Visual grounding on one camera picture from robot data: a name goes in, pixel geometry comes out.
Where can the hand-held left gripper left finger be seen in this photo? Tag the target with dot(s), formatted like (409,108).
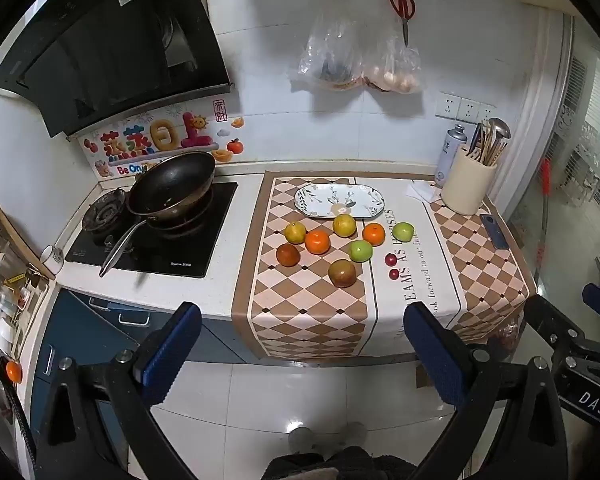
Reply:
(172,355)

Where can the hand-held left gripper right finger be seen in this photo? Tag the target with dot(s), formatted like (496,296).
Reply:
(435,355)

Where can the small red cherry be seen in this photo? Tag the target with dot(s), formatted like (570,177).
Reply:
(393,274)
(390,260)

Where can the red-brown apple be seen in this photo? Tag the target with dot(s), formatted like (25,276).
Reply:
(342,273)
(287,255)

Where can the green apple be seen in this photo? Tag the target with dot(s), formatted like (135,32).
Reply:
(360,251)
(403,232)

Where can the orange mandarin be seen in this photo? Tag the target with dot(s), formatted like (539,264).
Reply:
(317,241)
(374,234)

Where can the yellow citrus fruit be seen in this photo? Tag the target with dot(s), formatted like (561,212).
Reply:
(293,233)
(344,225)

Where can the patterned oval plate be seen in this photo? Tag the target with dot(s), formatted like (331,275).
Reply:
(325,197)

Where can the blue kitchen cabinet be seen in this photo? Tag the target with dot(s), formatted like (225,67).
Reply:
(80,330)

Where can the black gas stove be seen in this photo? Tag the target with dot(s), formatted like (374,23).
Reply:
(180,255)

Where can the blue smartphone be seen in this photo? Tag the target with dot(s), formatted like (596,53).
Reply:
(495,231)

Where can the person's grey slipper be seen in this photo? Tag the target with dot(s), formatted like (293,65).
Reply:
(302,439)
(352,434)

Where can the brown checkered table cloth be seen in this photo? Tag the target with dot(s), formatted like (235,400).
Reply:
(305,310)

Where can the white cup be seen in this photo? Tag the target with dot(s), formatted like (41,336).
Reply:
(52,258)

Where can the small orange fruit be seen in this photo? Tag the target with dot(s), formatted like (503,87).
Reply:
(13,371)

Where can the person's dark fluffy clothing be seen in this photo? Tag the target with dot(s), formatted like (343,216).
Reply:
(320,466)

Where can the white paper piece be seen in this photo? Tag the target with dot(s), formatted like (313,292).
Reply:
(420,191)

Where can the cream utensil holder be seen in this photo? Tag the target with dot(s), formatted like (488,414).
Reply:
(467,185)

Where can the cluttered storage rack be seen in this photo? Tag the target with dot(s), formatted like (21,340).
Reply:
(5,290)

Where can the bundle of wooden chopsticks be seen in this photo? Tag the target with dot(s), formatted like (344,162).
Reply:
(491,147)

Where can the wooden cutting board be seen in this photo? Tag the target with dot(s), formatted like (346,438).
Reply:
(20,240)

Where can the metal ladle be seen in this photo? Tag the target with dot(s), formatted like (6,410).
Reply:
(500,130)

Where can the grey spray can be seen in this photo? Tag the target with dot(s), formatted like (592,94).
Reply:
(447,157)

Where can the clear plastic bag pale contents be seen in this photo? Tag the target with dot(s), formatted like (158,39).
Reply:
(395,67)

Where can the black range hood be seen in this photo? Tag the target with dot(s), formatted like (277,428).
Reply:
(105,60)

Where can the clear plastic bag dark contents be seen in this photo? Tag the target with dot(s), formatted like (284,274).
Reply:
(330,57)

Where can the colourful wall sticker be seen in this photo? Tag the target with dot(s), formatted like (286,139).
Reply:
(155,137)

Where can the white wall socket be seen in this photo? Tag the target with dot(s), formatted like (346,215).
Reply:
(469,109)
(487,111)
(447,106)

